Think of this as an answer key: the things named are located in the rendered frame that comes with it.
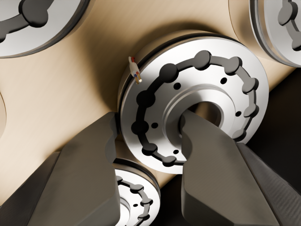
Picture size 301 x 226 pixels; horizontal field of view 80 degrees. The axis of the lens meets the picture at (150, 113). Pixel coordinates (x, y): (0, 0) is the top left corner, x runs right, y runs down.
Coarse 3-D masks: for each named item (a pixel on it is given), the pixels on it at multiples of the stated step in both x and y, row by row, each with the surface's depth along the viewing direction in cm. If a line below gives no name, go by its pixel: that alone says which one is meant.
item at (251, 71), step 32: (160, 64) 10; (192, 64) 10; (224, 64) 11; (256, 64) 11; (128, 96) 10; (160, 96) 11; (256, 96) 12; (128, 128) 11; (160, 128) 12; (256, 128) 13; (160, 160) 13
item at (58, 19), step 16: (0, 0) 7; (16, 0) 7; (32, 0) 8; (48, 0) 8; (64, 0) 8; (80, 0) 8; (0, 16) 8; (16, 16) 8; (32, 16) 8; (48, 16) 8; (64, 16) 8; (0, 32) 8; (16, 32) 8; (32, 32) 8; (48, 32) 8; (0, 48) 8; (16, 48) 8; (32, 48) 8
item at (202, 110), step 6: (204, 102) 14; (198, 108) 15; (204, 108) 14; (210, 108) 13; (216, 108) 12; (198, 114) 14; (204, 114) 14; (210, 114) 13; (216, 114) 12; (210, 120) 13
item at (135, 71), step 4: (132, 60) 11; (132, 64) 9; (136, 64) 10; (132, 68) 9; (136, 68) 9; (132, 72) 9; (136, 72) 9; (136, 76) 8; (136, 80) 8; (140, 80) 8
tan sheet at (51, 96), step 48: (96, 0) 11; (144, 0) 11; (192, 0) 11; (48, 48) 11; (96, 48) 12; (48, 96) 13; (96, 96) 13; (0, 144) 14; (48, 144) 15; (0, 192) 16
